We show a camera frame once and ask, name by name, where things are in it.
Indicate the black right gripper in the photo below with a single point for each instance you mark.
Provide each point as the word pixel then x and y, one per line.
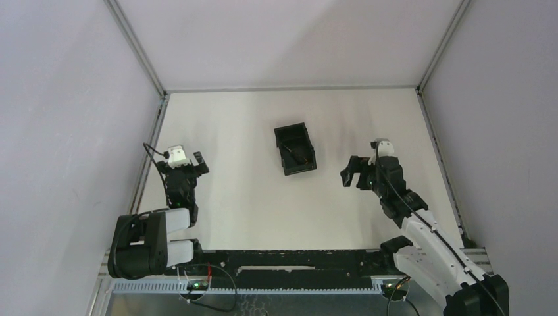
pixel 356 164

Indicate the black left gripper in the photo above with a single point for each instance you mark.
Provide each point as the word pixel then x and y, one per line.
pixel 187 168

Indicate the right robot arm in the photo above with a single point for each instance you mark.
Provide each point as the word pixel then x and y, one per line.
pixel 423 252

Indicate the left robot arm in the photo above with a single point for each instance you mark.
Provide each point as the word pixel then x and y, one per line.
pixel 141 246

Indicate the black plastic bin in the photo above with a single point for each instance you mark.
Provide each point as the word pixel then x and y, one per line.
pixel 295 133

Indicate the left green lit circuit board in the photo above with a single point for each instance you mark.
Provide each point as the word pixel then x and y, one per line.
pixel 197 286

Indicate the right lit circuit board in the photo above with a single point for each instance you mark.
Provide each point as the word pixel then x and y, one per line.
pixel 393 287

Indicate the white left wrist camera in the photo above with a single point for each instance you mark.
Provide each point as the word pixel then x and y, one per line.
pixel 177 157

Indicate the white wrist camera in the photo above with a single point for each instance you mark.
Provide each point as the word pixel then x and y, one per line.
pixel 177 157
pixel 381 147

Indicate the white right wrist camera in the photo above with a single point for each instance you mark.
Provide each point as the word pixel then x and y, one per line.
pixel 381 147

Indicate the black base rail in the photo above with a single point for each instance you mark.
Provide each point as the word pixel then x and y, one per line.
pixel 286 267

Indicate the grey slotted cable duct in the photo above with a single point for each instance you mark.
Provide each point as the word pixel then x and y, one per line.
pixel 153 286

